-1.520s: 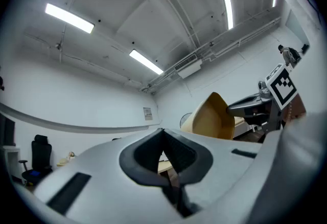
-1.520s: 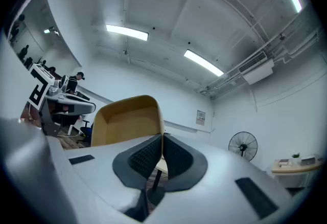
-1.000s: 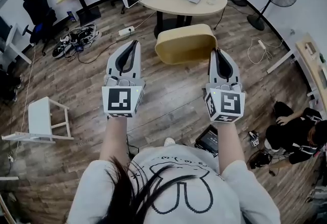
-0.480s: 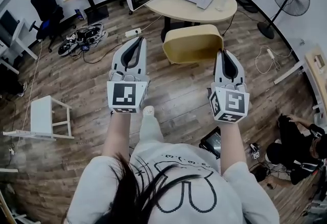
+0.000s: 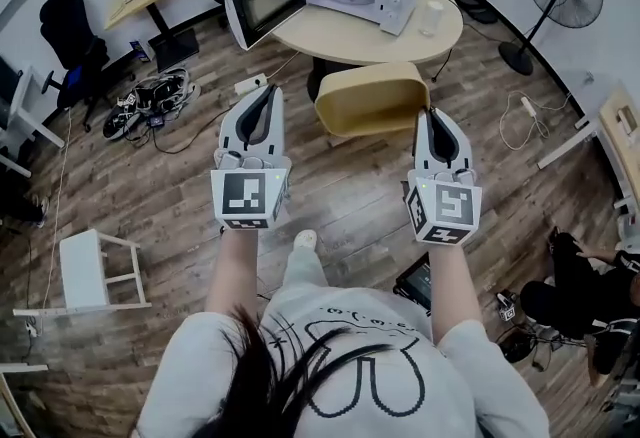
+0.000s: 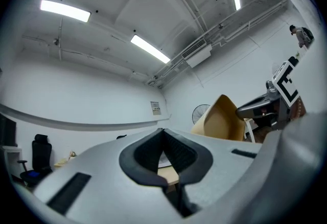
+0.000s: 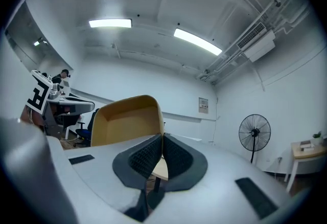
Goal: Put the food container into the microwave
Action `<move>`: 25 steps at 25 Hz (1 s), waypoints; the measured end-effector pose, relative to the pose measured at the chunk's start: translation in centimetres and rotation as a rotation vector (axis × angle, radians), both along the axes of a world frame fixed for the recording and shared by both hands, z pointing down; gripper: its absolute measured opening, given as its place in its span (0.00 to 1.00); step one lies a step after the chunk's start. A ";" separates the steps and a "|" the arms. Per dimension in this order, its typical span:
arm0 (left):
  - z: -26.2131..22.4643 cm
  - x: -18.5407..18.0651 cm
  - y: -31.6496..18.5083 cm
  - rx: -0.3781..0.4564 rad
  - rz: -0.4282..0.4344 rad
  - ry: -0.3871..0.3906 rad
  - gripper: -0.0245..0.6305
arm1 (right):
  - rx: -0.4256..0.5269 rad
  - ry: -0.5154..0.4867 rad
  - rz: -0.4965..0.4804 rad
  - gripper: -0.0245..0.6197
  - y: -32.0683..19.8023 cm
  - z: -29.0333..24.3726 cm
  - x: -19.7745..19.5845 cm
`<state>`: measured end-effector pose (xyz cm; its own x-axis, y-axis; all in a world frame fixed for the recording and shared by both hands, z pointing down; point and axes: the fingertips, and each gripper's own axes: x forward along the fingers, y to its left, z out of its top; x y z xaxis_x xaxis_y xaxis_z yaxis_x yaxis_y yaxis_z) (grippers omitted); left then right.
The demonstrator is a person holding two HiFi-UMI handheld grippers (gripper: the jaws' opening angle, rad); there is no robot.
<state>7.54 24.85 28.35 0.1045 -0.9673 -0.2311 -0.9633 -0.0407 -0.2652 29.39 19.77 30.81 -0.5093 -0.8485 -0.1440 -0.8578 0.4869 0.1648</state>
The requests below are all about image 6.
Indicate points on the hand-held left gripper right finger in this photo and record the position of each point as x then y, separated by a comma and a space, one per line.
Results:
201, 164

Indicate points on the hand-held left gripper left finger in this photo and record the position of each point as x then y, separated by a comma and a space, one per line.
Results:
127, 161

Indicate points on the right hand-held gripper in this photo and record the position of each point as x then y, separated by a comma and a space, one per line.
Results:
286, 85

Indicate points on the brown cardboard box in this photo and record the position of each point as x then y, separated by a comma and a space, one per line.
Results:
219, 120

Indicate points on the wooden desk with white legs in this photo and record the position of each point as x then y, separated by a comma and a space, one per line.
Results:
249, 128

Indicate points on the black standing fan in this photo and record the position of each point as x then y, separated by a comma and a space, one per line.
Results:
198, 114

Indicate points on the small flower bunch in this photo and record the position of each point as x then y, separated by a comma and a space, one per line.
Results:
72, 155

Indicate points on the white ceiling pipes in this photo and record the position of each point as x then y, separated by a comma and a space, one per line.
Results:
230, 36

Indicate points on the white air conditioner unit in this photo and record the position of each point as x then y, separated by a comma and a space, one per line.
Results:
198, 56

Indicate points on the black chair with blue cushion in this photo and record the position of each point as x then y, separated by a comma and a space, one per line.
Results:
41, 154

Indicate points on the grey wall panel box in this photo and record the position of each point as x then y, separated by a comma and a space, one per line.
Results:
155, 108

